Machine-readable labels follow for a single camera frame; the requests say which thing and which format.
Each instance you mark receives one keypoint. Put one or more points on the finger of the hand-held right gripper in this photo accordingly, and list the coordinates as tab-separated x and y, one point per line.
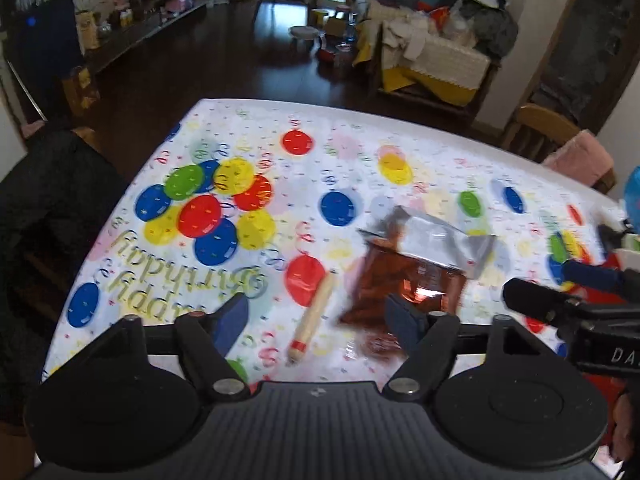
595	272
540	300

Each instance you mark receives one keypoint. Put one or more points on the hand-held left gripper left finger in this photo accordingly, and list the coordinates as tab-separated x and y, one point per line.
231	317

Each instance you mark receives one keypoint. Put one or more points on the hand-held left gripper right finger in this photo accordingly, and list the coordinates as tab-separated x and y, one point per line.
405	321

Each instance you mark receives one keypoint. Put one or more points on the red cardboard box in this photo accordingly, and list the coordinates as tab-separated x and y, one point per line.
607	387

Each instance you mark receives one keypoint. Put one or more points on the brown snack packet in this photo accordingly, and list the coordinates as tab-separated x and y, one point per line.
430	280

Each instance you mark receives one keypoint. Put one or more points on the person's right hand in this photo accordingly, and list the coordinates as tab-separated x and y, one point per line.
627	425

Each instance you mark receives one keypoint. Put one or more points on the wooden rolling pin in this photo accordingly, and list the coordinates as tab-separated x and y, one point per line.
312	322

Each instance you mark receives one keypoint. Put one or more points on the blue globe ball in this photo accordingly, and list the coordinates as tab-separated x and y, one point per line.
632	195

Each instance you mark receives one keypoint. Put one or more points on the silver white snack packet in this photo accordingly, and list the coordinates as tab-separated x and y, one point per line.
440	240

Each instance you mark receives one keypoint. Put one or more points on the pink cloth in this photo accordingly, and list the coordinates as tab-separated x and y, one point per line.
580	157

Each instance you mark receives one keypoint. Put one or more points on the wooden chair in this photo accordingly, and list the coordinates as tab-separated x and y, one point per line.
535	125

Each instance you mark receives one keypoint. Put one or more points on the balloon print tablecloth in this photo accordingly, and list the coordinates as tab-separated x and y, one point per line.
350	170

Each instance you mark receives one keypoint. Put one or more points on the black chair on left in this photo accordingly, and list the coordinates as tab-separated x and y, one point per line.
55	220

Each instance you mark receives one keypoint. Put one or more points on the sofa with cream cover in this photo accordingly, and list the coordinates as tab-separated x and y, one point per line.
440	70

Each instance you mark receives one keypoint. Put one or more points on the pile of clothes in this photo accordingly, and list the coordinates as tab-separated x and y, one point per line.
487	25

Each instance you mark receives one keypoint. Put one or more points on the brown paper bag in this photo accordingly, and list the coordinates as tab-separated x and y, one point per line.
81	91

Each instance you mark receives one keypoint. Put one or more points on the small round stool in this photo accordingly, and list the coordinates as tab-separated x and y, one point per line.
306	34

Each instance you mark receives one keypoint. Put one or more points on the long tv cabinet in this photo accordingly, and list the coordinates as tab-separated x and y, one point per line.
140	30

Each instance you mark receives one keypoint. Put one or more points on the yellow paper bag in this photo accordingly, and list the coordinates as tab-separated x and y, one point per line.
88	30

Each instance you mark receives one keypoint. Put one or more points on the black cabinet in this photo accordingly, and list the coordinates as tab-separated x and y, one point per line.
40	45

